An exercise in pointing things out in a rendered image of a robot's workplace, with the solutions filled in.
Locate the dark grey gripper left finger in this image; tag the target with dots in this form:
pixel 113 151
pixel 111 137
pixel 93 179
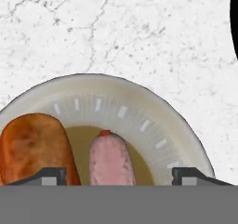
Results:
pixel 52 173

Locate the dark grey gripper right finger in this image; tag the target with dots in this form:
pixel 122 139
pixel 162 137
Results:
pixel 186 173

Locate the brown bun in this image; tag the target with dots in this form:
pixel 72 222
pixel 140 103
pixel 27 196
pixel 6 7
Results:
pixel 34 147

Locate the cream ribbed bowl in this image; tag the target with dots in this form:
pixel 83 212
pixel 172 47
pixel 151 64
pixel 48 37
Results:
pixel 155 122

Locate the pink sausage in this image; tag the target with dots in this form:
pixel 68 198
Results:
pixel 111 159

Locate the black round plate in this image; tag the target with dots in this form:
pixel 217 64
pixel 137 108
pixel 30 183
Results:
pixel 234 20

